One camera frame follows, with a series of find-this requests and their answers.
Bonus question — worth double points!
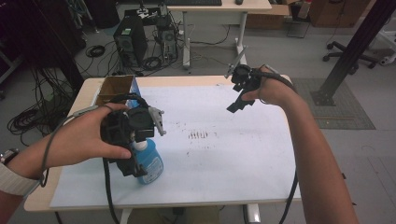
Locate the black metal post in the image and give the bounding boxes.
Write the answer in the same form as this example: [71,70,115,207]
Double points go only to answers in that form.
[310,0,396,107]

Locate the thick black gripper cable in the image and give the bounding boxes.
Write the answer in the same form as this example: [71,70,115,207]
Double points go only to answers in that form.
[255,64,299,224]
[102,157,121,224]

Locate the black computer tower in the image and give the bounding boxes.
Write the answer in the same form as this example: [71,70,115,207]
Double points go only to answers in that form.
[112,15,149,68]

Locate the open grey computer case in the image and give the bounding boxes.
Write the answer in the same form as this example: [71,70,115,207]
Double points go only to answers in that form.
[157,18,179,62]

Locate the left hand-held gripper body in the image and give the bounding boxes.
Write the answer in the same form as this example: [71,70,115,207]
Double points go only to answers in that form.
[100,105,167,153]

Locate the blue bottle with white neck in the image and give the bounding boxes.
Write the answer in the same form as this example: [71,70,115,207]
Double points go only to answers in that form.
[132,139,164,185]

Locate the white desk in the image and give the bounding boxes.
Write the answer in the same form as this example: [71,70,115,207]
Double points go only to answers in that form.
[167,0,273,71]

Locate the white table leg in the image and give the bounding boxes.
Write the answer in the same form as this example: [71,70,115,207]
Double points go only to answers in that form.
[120,208,134,224]
[242,203,262,224]

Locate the thick black left gripper cable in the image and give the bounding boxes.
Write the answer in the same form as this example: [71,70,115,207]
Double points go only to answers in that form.
[102,157,121,224]

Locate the bundle of black floor cables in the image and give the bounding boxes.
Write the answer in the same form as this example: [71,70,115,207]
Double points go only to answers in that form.
[7,66,78,147]

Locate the blue cardboard box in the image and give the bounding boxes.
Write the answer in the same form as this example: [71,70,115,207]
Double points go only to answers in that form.
[94,74,142,109]

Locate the black wire frame stand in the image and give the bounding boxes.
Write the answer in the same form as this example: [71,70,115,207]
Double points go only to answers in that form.
[286,12,311,39]

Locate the thick black right gripper cable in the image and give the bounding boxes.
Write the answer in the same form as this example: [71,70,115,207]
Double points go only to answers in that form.
[255,64,299,224]

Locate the person's right hand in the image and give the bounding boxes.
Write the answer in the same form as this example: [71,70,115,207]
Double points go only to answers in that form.
[241,64,301,109]

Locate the thin grey left gripper cable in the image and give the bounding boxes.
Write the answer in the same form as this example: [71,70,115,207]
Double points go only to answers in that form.
[38,92,151,189]

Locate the brown cardboard box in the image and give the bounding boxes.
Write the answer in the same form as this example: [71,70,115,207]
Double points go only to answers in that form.
[246,4,291,31]

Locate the dark curtain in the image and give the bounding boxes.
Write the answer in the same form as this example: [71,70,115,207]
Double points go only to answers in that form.
[0,0,88,92]

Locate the small coil of black cable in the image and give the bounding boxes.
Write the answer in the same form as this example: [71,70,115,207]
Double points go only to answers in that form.
[85,45,106,59]

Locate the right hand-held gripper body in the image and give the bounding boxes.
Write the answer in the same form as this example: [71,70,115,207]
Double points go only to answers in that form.
[223,46,263,92]

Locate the grey floor mat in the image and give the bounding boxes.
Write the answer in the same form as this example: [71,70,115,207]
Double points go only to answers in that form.
[290,77,376,131]

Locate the wooden cabinet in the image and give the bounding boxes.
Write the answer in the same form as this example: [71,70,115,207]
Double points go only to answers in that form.
[307,0,376,28]

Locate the white band wristwatch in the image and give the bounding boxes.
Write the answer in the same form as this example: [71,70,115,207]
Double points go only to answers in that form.
[0,147,42,198]

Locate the black keyboard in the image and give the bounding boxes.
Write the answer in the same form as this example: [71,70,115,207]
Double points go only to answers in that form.
[164,0,223,7]

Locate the black office chair base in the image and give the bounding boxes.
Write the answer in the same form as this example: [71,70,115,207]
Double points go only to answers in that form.
[322,40,379,76]

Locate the white table mat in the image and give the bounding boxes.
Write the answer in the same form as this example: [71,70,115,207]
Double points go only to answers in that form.
[49,84,302,209]

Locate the person's left hand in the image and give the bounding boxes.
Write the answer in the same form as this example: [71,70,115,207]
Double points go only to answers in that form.
[17,102,133,181]

